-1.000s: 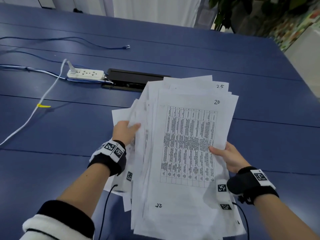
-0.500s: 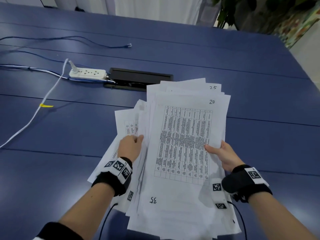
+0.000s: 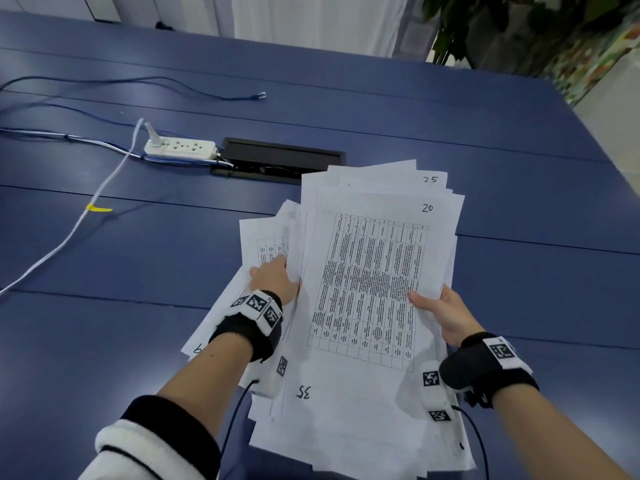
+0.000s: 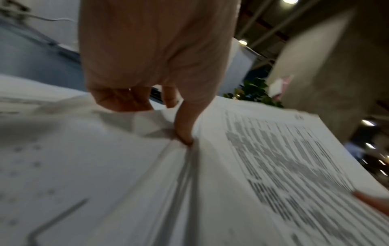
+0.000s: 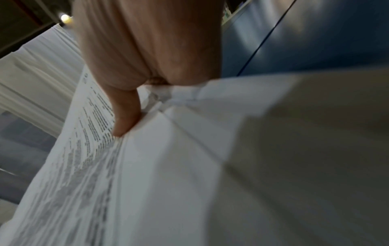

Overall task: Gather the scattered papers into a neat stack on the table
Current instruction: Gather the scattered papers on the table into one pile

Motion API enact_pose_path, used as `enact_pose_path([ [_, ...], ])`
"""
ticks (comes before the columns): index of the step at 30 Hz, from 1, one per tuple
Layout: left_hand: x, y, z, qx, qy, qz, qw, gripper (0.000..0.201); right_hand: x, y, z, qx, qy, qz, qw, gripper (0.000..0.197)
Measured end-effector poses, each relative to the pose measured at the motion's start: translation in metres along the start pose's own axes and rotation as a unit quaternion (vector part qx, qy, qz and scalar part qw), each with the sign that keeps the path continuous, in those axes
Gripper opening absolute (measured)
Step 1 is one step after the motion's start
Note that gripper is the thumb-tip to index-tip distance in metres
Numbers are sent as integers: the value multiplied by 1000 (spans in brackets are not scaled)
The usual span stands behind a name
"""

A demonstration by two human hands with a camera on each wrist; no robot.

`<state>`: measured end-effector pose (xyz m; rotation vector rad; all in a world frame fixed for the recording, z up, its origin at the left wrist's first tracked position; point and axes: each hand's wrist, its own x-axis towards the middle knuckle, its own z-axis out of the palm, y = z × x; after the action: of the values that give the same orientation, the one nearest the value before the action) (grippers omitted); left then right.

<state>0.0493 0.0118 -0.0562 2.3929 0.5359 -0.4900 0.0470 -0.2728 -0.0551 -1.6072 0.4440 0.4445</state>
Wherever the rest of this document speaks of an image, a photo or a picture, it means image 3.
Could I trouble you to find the person's right hand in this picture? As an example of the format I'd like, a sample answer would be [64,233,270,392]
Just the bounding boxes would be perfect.
[408,284,487,348]

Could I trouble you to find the person's left hand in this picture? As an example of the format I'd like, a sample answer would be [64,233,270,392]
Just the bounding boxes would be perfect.
[247,255,301,308]

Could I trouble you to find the dense table print paper sheet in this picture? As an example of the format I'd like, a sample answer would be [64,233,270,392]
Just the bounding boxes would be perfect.
[279,187,466,395]

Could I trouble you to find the pile of printed papers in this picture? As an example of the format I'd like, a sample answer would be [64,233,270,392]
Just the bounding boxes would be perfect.
[181,158,476,480]

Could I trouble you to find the person's right forearm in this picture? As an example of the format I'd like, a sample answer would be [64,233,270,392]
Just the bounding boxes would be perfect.
[492,384,631,480]

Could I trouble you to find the white power strip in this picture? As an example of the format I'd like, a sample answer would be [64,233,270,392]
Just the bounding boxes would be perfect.
[143,135,219,159]

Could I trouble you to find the black white left armband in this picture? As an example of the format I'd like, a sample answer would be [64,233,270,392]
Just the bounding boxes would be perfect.
[77,394,222,480]

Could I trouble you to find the white cabinet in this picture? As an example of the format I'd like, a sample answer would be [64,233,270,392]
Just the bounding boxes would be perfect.
[575,52,640,195]

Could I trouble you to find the white curtain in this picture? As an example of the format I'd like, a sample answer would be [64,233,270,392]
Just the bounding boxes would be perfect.
[231,0,410,58]

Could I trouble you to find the green potted plant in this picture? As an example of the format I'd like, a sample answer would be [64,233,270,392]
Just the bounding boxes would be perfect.
[422,0,626,71]

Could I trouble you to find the black right wrist strap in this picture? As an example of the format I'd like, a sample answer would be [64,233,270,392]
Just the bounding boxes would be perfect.
[439,332,541,408]

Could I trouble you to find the black wrist strap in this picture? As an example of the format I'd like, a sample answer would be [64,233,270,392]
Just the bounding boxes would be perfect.
[208,289,285,364]
[439,332,541,408]

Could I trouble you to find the black left wrist strap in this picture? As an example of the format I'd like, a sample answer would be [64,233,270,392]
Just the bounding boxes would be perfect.
[208,289,285,364]

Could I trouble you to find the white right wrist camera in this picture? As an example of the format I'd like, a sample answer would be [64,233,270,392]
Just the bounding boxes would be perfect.
[419,359,456,431]

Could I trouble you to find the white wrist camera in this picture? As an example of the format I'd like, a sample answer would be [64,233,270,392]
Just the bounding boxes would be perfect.
[419,359,456,431]
[252,344,291,399]

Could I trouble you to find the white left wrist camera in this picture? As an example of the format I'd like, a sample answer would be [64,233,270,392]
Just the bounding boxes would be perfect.
[252,344,291,399]

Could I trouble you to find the black table cable box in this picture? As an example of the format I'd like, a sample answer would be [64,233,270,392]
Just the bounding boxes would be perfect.
[209,137,347,185]

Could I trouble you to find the black right camera cable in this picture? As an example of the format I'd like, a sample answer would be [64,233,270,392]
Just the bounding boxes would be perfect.
[452,405,490,480]

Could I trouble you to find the black camera cable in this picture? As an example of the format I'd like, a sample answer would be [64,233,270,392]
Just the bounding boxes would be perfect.
[218,378,261,480]
[452,405,490,480]

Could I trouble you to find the black left camera cable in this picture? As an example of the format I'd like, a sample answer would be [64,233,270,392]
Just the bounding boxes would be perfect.
[218,378,261,480]

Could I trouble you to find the white power cable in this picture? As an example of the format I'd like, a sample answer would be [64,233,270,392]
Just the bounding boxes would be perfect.
[0,118,146,295]

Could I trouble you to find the blue network cable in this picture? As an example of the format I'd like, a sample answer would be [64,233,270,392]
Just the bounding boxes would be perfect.
[0,76,267,101]

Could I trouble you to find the dark blue thin cable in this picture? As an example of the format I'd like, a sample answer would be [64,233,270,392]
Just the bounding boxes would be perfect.
[0,102,136,127]

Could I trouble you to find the colourful mosaic tile wall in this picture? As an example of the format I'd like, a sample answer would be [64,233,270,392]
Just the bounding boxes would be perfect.
[542,19,640,108]

